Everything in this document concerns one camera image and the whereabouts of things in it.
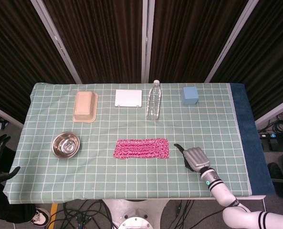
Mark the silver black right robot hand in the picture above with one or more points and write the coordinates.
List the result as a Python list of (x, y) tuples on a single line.
[(197, 158)]

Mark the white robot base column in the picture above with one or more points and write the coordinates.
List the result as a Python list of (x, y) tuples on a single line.
[(135, 214)]

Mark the person leg dark trousers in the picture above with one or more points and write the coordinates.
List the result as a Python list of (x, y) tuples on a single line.
[(10, 207)]

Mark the pink knitted cloth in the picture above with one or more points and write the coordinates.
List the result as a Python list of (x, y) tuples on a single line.
[(139, 148)]

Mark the light blue cube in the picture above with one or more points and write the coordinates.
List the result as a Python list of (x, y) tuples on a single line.
[(190, 95)]

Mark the dark blue table cloth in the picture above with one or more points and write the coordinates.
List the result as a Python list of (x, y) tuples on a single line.
[(248, 119)]

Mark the green checked tablecloth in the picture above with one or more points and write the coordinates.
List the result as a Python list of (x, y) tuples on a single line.
[(131, 181)]

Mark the white black sneaker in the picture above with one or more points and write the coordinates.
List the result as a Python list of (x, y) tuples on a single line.
[(41, 215)]

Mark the clear plastic water bottle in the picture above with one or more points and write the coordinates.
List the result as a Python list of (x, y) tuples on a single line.
[(153, 102)]

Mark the stainless steel bowl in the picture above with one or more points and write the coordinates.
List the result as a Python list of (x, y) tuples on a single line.
[(66, 145)]

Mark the black shoe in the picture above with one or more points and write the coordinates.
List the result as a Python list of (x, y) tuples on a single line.
[(276, 171)]

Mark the black foot pedal unit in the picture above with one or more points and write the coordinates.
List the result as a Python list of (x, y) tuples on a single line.
[(276, 142)]

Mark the white flat hinged box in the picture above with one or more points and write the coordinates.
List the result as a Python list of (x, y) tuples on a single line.
[(128, 98)]

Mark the beige plastic tub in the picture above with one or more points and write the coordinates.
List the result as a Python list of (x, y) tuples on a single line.
[(84, 106)]

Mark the dark brown ribbed panel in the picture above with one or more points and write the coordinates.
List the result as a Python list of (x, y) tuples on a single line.
[(270, 52), (191, 35), (14, 52), (100, 38)]

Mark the grey partition post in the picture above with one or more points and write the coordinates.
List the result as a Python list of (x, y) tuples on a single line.
[(148, 40), (275, 111), (5, 114), (232, 40), (56, 40)]

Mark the white table frame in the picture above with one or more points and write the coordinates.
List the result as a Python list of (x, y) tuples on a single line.
[(259, 197)]

